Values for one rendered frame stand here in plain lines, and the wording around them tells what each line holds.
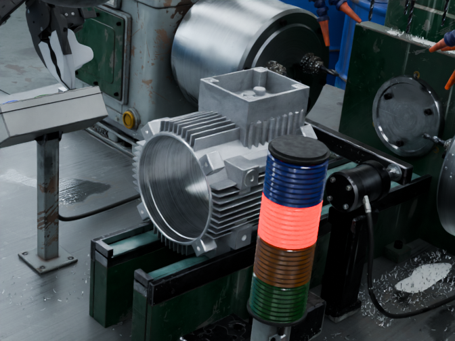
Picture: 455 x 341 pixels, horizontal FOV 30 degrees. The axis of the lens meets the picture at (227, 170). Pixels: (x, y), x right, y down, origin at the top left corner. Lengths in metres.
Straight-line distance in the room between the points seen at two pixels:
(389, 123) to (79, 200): 0.58
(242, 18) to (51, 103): 0.43
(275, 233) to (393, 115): 0.75
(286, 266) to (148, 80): 0.88
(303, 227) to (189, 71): 0.80
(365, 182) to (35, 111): 0.48
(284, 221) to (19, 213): 0.80
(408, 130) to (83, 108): 0.58
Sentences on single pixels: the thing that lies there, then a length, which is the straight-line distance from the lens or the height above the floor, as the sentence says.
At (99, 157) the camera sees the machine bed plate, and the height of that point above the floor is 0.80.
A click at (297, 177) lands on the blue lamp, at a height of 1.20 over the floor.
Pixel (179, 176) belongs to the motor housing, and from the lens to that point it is 1.26.
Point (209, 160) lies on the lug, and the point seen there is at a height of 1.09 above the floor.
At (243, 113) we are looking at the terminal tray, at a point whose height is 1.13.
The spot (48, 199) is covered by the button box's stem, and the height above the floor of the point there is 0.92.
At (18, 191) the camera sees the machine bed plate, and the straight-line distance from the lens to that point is 1.62.
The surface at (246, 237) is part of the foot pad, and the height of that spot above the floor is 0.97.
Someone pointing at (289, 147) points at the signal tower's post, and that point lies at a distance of 0.81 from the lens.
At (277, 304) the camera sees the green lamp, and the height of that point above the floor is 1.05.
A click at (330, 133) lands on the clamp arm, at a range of 1.37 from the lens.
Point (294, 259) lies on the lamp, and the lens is 0.84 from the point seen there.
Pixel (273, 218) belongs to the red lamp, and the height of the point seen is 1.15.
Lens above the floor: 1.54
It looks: 25 degrees down
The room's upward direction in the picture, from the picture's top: 6 degrees clockwise
